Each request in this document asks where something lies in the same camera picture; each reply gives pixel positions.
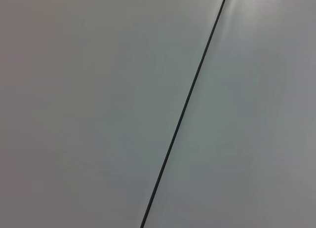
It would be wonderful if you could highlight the black cable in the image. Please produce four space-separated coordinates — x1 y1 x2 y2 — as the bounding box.
140 0 230 228

